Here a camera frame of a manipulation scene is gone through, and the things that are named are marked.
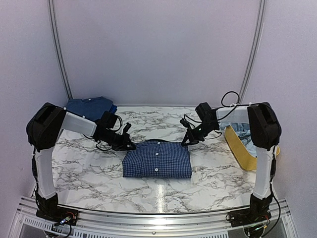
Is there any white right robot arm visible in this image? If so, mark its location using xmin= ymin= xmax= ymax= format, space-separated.
xmin=180 ymin=102 xmax=282 ymax=222

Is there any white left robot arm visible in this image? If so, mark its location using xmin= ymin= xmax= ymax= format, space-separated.
xmin=26 ymin=103 xmax=136 ymax=221

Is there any blue plaid button shirt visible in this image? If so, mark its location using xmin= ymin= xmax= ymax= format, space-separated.
xmin=122 ymin=139 xmax=192 ymax=179

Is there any folded dark blue t-shirt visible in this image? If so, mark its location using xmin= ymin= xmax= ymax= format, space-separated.
xmin=65 ymin=97 xmax=113 ymax=121

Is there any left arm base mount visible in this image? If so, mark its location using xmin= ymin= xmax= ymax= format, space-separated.
xmin=36 ymin=207 xmax=79 ymax=226

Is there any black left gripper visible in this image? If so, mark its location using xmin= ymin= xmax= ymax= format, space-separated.
xmin=100 ymin=129 xmax=135 ymax=151

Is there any left aluminium wall post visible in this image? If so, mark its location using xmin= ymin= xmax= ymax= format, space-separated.
xmin=47 ymin=0 xmax=73 ymax=100

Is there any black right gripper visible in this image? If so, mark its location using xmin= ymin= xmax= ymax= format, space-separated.
xmin=182 ymin=121 xmax=218 ymax=146

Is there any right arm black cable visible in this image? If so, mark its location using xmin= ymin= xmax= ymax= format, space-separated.
xmin=183 ymin=91 xmax=241 ymax=139

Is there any right aluminium wall post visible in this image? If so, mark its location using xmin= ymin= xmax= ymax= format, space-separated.
xmin=239 ymin=0 xmax=267 ymax=104

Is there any aluminium wall post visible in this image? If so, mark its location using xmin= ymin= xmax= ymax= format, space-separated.
xmin=239 ymin=0 xmax=267 ymax=104
xmin=47 ymin=0 xmax=73 ymax=100

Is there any light blue crumpled garment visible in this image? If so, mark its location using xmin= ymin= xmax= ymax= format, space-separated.
xmin=220 ymin=122 xmax=257 ymax=157

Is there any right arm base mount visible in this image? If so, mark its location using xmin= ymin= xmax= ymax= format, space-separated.
xmin=226 ymin=208 xmax=271 ymax=227

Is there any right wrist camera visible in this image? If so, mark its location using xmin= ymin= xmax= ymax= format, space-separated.
xmin=180 ymin=118 xmax=192 ymax=129

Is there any aluminium front rail frame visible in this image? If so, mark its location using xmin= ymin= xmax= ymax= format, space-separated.
xmin=8 ymin=197 xmax=298 ymax=238

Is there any yellow plastic laundry basket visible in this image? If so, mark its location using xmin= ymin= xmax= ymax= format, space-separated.
xmin=225 ymin=125 xmax=280 ymax=174

